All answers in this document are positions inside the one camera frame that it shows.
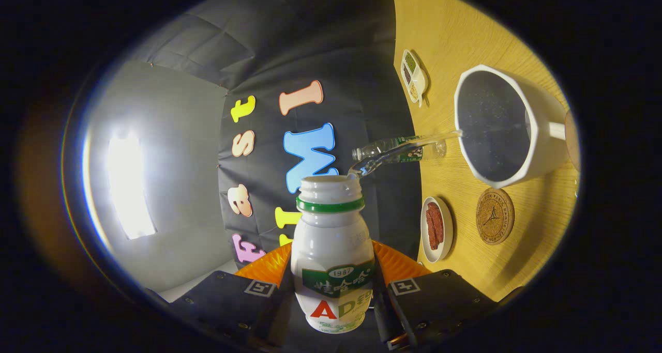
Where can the green beans pile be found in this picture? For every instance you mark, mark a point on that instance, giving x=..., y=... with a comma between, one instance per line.
x=409, y=62

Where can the large ceiling light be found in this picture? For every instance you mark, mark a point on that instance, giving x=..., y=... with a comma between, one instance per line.
x=129, y=187

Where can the black backdrop cloth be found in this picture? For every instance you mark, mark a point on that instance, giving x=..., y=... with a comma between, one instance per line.
x=310, y=43

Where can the dark red beans pile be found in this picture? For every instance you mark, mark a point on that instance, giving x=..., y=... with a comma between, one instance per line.
x=407, y=75

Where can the round cork coaster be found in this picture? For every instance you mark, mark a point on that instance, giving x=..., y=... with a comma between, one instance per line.
x=495, y=216

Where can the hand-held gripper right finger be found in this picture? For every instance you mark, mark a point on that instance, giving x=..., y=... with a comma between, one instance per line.
x=382, y=311

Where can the white divided dish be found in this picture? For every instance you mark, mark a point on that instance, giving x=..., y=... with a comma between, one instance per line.
x=421, y=79

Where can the yellow beans pile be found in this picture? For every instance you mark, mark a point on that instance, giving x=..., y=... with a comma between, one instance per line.
x=413, y=91

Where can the wooden table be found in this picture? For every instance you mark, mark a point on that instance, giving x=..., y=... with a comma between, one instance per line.
x=445, y=27

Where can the round white plate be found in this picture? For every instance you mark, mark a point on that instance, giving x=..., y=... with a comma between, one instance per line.
x=449, y=229

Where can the clear plastic water bottle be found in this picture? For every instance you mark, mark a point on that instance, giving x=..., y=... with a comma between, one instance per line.
x=408, y=154

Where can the red sausage pieces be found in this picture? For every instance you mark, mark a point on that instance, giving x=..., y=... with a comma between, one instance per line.
x=434, y=226

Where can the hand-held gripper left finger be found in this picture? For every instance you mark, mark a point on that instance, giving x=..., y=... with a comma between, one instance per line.
x=282, y=311

